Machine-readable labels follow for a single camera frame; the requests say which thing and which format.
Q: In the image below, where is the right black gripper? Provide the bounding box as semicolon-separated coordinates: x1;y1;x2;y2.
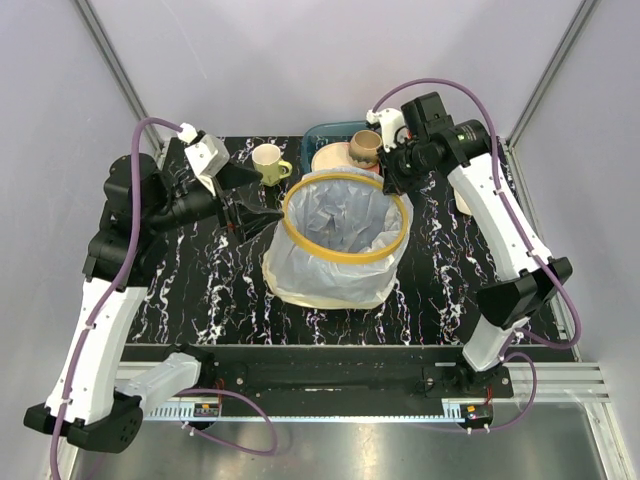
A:
375;135;436;196

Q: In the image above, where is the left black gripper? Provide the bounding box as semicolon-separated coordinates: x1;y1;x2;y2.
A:
147;159;285;241

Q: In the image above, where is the roll of cream trash bags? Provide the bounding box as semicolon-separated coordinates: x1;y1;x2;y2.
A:
454;189;472;216

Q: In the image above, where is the cream translucent trash bag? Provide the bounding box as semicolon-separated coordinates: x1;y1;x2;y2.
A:
262;168;413;310

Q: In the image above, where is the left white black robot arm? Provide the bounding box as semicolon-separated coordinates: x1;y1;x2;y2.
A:
23;154;282;453

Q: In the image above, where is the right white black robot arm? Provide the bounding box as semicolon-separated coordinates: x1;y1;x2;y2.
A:
366;92;573;397

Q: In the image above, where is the beige brown ceramic mug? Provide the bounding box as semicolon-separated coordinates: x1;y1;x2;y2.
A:
348;130;382;168

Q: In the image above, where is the yellow green ceramic mug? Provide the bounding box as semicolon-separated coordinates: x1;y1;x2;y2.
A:
251;143;293;187

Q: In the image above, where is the cream pink floral plate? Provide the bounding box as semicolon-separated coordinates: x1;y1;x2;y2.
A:
311;142;380;174

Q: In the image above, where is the teal plastic basket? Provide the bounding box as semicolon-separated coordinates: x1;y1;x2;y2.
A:
300;121;367;173

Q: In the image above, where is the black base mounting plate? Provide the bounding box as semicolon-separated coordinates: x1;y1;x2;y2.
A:
119;344;515;401

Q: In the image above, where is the left connector box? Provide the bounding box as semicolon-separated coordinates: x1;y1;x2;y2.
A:
193;402;221;419

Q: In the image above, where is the connector box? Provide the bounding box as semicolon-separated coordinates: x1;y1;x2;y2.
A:
193;402;221;419
461;403;494;430

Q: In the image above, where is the right connector box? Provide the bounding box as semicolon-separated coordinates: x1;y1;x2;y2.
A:
461;403;494;430

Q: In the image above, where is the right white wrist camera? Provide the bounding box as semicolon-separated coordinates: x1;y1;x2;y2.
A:
365;108;409;152

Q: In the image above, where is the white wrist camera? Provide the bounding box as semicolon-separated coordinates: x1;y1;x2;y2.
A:
365;108;409;152
177;123;230;197

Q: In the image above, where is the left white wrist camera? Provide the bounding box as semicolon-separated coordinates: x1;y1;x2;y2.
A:
177;123;230;197

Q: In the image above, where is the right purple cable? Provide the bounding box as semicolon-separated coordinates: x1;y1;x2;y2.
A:
372;77;583;434

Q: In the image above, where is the purple cable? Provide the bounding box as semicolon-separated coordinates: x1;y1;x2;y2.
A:
48;117;279;480
372;77;583;434

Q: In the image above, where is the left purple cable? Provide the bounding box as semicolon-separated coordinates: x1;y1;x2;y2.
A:
48;117;279;480

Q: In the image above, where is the perforated cable duct strip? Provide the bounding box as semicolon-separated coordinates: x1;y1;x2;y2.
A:
144;401;463;424

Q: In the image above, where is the aluminium frame rail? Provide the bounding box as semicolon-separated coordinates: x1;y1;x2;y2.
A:
112;362;612;404

